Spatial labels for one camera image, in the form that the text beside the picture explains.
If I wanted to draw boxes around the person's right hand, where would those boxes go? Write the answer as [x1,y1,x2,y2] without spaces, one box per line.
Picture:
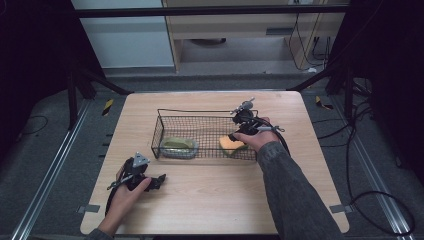
[233,116,281,154]

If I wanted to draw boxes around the black horizontal bar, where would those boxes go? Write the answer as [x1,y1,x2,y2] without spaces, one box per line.
[71,4,350,19]

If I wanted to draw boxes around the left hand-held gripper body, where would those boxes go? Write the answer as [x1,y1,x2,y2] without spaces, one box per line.
[119,151,152,192]

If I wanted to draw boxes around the yellow black striped tape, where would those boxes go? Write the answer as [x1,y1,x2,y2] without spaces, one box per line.
[101,98,115,118]
[314,95,334,111]

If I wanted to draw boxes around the black wire mesh basket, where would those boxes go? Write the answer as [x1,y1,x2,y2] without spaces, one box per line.
[150,108,264,162]

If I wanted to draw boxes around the aluminium floor rail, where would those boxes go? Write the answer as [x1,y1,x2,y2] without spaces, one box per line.
[10,99,92,240]
[333,99,416,240]

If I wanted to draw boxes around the person's left hand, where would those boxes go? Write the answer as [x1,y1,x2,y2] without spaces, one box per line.
[97,177,153,236]

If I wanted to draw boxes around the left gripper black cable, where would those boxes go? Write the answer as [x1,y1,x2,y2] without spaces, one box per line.
[104,174,135,217]

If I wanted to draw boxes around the thin black floor cable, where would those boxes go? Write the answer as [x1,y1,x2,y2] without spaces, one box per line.
[19,114,50,137]

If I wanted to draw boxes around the black floor cable loop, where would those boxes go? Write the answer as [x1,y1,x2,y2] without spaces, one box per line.
[346,109,416,237]

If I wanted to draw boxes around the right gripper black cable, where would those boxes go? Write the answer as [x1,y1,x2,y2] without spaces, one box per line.
[255,124,292,157]

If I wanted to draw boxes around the light wooden desk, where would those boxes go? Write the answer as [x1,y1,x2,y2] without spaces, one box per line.
[161,0,351,74]

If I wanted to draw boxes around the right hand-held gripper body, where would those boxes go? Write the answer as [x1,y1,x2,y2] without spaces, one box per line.
[229,97,268,136]

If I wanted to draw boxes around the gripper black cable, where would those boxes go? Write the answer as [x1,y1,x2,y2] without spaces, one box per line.
[104,174,135,217]
[255,124,292,157]

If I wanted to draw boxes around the green soap dish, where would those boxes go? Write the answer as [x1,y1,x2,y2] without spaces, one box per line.
[159,136,200,160]

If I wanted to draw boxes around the black cables under desk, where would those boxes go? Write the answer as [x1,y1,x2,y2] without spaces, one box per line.
[287,0,334,73]

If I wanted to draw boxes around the yellow green sponge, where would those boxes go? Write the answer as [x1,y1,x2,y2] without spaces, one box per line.
[218,134,250,158]

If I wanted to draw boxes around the black metal stand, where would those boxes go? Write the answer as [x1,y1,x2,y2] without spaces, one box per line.
[65,63,135,132]
[286,59,372,122]

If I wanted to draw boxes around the white cabinet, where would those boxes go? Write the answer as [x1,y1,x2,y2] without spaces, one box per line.
[70,0,176,70]

